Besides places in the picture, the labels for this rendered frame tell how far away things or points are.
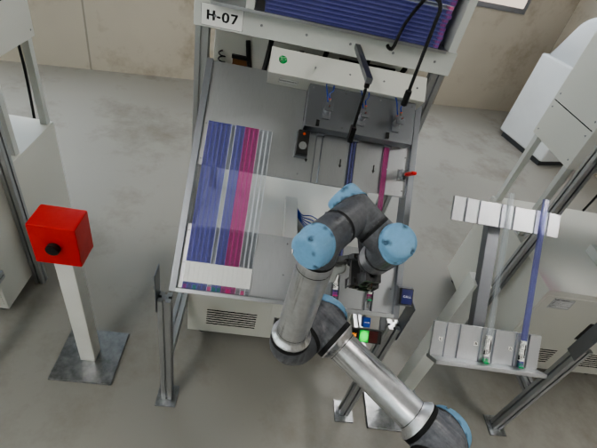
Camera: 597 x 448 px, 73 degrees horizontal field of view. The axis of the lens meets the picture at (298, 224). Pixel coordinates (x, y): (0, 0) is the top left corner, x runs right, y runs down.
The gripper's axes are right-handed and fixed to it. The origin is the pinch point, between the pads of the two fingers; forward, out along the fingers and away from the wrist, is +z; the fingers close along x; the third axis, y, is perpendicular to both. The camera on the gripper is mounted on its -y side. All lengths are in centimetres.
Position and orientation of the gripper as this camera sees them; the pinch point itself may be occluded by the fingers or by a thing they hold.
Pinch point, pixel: (349, 269)
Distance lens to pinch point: 113.5
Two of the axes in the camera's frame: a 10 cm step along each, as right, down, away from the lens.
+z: -1.7, 3.3, 9.3
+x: 9.8, 1.5, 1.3
